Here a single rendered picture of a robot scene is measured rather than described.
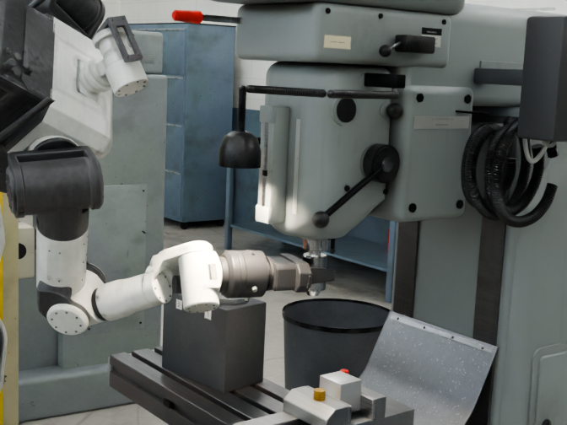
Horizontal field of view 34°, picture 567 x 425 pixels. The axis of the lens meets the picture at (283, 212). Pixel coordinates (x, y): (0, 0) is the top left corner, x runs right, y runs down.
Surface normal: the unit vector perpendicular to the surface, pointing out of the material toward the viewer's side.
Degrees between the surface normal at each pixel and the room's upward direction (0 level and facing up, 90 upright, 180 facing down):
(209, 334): 90
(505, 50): 90
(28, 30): 59
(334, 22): 90
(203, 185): 90
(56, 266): 121
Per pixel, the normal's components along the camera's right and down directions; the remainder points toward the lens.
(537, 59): -0.80, 0.06
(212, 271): 0.34, -0.37
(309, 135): -0.42, 0.12
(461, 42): 0.60, 0.15
